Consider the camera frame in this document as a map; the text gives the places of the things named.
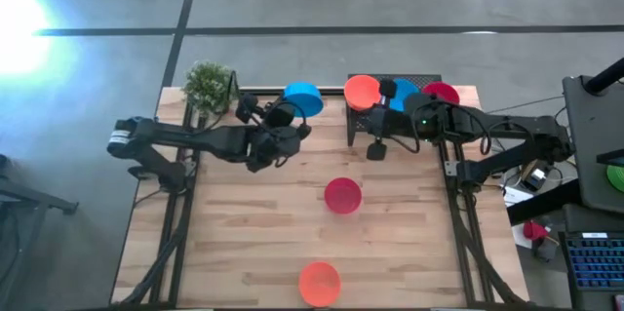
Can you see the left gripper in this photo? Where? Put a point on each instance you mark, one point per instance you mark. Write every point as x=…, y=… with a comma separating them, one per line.
x=273, y=147

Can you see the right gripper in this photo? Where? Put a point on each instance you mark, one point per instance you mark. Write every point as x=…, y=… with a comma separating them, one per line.
x=414, y=121

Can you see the blue plastic mini bowl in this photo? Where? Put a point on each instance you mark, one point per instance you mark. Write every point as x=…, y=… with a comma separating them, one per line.
x=307, y=96
x=405, y=91

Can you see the orange plastic mini bowl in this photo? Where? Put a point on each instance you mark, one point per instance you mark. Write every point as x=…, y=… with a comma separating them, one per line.
x=361, y=92
x=319, y=284

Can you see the red plastic mini bowl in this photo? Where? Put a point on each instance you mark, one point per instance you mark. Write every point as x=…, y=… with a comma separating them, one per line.
x=342, y=195
x=441, y=90

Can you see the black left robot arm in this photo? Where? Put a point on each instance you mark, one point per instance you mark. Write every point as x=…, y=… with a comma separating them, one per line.
x=166, y=130

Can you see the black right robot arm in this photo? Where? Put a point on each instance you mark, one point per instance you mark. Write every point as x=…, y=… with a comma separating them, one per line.
x=517, y=130

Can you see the black perforated metal rack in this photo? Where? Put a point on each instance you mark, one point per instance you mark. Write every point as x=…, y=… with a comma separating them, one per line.
x=358, y=121

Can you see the green potted plant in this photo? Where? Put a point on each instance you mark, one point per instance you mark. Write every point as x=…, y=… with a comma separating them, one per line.
x=207, y=87

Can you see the white paper sheet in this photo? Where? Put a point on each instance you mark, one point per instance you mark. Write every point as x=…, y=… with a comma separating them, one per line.
x=518, y=240
x=517, y=196

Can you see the small power adapter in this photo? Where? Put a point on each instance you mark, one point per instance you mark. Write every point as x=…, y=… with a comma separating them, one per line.
x=535, y=178

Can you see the black flat bar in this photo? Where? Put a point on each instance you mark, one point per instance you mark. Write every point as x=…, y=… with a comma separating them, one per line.
x=541, y=204

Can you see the red emergency stop button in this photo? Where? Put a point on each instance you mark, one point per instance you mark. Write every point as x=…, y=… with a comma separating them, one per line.
x=533, y=230

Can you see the green filament spool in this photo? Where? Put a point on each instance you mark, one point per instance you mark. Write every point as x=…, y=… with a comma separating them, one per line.
x=617, y=178

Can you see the black tripod stand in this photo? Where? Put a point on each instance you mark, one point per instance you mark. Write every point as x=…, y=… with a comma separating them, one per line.
x=49, y=201

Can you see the backlit black keyboard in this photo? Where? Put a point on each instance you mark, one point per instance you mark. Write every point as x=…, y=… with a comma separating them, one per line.
x=597, y=262

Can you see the black aluminium table frame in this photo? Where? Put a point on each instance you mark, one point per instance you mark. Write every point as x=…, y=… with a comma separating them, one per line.
x=460, y=252

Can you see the black camera pole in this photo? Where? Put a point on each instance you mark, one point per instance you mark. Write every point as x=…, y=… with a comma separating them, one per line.
x=607, y=76

